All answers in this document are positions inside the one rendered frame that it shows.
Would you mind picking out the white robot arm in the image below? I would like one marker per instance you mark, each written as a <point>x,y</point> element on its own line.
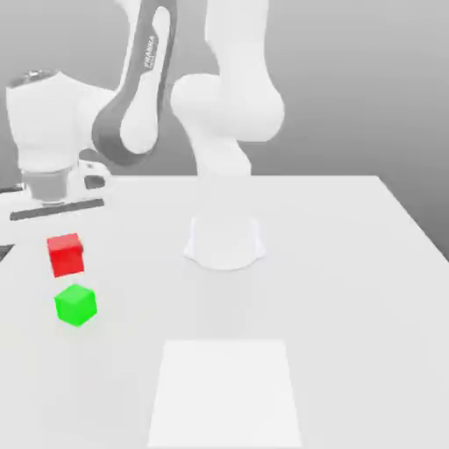
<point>242,105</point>

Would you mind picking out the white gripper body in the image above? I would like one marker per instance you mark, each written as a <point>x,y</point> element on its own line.
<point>56,209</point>

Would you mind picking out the small green cube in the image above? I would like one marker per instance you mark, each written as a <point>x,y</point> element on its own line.
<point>75,307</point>

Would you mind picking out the small red cube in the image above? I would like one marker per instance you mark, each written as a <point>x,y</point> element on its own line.
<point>66,259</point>

